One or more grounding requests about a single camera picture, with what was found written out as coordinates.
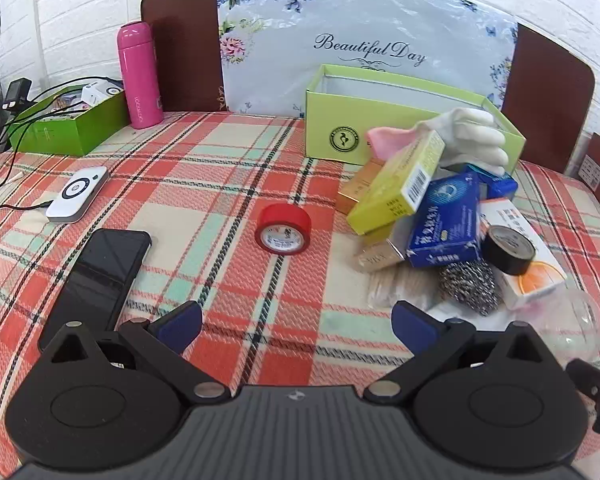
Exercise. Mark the clear plastic package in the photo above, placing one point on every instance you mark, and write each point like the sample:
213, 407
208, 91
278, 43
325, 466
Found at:
570, 320

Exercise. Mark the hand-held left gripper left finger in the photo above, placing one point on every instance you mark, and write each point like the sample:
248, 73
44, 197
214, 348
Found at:
182, 322

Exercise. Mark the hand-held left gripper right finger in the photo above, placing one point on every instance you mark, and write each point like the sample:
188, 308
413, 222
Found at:
415, 325

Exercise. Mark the plaid bed sheet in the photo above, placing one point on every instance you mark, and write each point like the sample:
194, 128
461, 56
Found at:
205, 160

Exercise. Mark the white and orange box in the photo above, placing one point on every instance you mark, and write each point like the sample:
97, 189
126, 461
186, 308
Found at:
537, 277

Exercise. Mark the pink thermos bottle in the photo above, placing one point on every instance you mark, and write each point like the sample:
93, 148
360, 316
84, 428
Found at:
137, 75

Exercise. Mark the floral plastic-wrapped panel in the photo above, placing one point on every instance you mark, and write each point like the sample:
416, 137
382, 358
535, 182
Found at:
370, 20

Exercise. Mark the white device with round lens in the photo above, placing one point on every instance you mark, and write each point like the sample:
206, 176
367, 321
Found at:
100, 92

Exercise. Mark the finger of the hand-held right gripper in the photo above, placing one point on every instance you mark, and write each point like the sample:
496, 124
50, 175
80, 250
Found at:
592, 385

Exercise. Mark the green cardboard box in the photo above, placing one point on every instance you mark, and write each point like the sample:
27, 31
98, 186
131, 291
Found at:
330, 130

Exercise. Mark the black charger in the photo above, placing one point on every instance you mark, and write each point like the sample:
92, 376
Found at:
17, 95

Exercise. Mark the brown wooden headboard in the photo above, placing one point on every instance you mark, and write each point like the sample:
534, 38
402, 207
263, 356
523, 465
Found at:
185, 50

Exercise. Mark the steel wool scrubber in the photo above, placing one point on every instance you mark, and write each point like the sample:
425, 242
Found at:
467, 285

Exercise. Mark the small blue box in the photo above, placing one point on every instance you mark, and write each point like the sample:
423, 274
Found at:
497, 182

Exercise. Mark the red tape roll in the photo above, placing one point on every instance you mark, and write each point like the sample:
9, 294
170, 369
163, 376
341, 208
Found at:
285, 217

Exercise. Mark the white glove with pink cuff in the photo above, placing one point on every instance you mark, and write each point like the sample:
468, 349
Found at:
472, 135

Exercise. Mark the bag of wooden toothpicks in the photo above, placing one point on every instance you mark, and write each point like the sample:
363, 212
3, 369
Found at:
400, 287

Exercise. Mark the beige-gold small box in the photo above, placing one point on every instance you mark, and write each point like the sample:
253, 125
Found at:
377, 256

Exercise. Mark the black tape roll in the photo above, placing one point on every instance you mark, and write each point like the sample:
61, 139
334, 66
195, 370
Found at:
495, 255

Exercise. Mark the orange-gold small box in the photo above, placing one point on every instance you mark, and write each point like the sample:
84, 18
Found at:
360, 187

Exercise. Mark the yellow-green carton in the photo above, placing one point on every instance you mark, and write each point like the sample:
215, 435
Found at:
390, 190

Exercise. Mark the white power bank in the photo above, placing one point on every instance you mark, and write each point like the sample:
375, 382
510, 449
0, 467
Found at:
77, 195

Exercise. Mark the blue medicine box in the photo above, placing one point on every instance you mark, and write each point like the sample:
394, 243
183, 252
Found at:
445, 220

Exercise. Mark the black smartphone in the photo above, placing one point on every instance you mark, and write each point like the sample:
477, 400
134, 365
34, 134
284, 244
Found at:
100, 280

